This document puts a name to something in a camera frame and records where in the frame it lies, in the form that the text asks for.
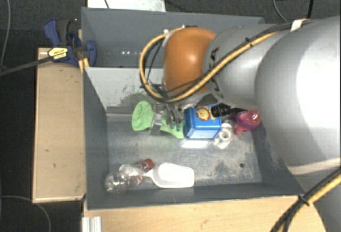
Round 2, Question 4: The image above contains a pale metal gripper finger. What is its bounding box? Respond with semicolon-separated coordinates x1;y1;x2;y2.
150;103;164;136

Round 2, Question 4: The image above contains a light green cloth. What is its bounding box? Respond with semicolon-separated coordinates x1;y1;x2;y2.
131;100;185;139

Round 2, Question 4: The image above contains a grey metal bin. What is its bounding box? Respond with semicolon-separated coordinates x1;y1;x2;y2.
79;6;305;210

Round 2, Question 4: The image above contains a blue box with yellow print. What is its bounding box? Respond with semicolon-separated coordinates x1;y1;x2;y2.
183;106;223;140

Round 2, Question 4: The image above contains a white plastic scoop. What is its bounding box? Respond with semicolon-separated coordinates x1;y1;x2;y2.
142;162;196;189

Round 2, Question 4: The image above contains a clear plastic bottle red cap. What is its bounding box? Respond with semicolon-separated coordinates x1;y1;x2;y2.
104;158;155;194

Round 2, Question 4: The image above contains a pink and purple toy cup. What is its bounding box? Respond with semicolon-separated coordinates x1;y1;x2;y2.
233;110;262;135

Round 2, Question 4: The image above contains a pale wood flat board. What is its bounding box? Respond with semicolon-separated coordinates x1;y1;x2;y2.
31;47;87;204

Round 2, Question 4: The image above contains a black cylinder on white bracket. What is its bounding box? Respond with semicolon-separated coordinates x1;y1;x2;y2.
183;95;246;119

